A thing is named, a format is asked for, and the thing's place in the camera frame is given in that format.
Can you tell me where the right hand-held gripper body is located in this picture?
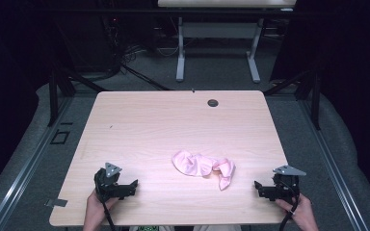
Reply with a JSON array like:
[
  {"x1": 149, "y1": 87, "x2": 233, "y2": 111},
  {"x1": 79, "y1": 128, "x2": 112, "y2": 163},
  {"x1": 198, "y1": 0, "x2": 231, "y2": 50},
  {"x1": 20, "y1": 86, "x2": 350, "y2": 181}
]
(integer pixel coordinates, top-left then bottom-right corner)
[{"x1": 269, "y1": 165, "x2": 307, "y2": 204}]

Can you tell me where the white desk with metal legs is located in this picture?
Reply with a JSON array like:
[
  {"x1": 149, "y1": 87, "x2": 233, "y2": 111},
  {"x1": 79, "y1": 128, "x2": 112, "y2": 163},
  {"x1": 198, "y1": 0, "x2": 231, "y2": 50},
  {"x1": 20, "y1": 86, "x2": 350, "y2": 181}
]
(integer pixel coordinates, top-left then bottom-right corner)
[{"x1": 156, "y1": 0, "x2": 299, "y2": 84}]

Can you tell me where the person's left hand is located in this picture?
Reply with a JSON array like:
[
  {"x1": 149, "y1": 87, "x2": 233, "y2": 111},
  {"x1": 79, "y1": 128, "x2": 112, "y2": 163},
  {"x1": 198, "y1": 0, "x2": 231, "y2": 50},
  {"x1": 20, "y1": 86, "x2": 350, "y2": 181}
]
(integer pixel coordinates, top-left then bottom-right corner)
[{"x1": 83, "y1": 189, "x2": 119, "y2": 231}]

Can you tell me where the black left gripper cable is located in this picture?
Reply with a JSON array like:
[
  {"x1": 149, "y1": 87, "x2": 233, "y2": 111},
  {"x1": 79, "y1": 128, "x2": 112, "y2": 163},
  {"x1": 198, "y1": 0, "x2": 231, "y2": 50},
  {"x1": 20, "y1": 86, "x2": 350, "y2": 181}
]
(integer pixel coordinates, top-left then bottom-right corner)
[{"x1": 101, "y1": 201, "x2": 118, "y2": 231}]

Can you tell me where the aluminium floor rail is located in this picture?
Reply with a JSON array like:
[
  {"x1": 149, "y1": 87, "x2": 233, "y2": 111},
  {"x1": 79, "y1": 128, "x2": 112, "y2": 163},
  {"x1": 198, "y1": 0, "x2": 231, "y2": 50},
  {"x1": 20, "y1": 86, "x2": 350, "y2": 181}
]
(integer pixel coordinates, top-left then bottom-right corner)
[
  {"x1": 0, "y1": 95, "x2": 75, "y2": 231},
  {"x1": 298, "y1": 98, "x2": 370, "y2": 231}
]

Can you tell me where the black floor cable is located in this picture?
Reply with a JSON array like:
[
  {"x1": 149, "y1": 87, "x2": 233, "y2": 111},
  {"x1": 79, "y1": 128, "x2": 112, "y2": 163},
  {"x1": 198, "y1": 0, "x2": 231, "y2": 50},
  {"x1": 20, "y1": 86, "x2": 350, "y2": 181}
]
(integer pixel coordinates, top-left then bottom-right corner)
[{"x1": 120, "y1": 62, "x2": 172, "y2": 91}]

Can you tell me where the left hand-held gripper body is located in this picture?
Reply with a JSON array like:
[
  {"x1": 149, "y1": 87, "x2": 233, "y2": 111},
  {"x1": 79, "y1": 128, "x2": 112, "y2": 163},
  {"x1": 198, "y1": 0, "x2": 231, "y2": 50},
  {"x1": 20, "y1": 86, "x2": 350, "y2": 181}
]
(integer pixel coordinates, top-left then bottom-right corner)
[{"x1": 93, "y1": 162, "x2": 127, "y2": 203}]

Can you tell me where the person's right hand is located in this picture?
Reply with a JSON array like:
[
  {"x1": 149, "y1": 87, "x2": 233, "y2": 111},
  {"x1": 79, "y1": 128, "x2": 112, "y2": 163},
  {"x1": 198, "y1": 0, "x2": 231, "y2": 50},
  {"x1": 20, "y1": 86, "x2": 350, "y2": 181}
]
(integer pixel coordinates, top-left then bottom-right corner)
[{"x1": 275, "y1": 192, "x2": 320, "y2": 231}]

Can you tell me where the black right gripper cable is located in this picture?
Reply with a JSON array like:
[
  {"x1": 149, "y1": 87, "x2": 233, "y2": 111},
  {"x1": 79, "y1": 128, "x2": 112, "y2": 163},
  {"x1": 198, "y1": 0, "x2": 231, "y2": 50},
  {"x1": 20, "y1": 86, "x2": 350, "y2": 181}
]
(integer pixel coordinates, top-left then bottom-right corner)
[{"x1": 278, "y1": 192, "x2": 301, "y2": 231}]

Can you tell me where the grey tape piece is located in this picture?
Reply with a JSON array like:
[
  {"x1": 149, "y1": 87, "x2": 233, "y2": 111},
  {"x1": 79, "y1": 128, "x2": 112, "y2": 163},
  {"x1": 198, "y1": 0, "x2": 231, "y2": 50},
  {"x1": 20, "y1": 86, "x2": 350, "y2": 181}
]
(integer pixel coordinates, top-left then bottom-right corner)
[{"x1": 44, "y1": 198, "x2": 68, "y2": 208}]

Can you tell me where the pink cloth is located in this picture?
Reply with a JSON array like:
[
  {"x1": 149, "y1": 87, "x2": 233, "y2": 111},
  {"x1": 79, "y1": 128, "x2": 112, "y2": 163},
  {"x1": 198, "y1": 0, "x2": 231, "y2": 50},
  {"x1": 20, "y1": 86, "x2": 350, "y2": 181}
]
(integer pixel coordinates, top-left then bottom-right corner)
[{"x1": 172, "y1": 149, "x2": 236, "y2": 192}]

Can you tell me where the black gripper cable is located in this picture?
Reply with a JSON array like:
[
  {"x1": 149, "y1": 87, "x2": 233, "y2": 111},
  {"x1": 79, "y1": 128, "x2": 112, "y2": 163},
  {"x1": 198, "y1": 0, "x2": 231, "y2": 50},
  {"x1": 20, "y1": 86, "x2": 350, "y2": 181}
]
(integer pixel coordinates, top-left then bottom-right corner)
[
  {"x1": 278, "y1": 192, "x2": 301, "y2": 231},
  {"x1": 101, "y1": 201, "x2": 118, "y2": 231}
]

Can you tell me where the black metal stand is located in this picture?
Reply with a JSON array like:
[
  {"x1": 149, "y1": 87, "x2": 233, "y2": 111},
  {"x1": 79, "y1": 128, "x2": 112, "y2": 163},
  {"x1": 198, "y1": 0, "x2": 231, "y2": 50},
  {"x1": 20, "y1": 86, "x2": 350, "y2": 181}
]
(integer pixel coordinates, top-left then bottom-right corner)
[
  {"x1": 46, "y1": 65, "x2": 111, "y2": 128},
  {"x1": 262, "y1": 67, "x2": 323, "y2": 131}
]

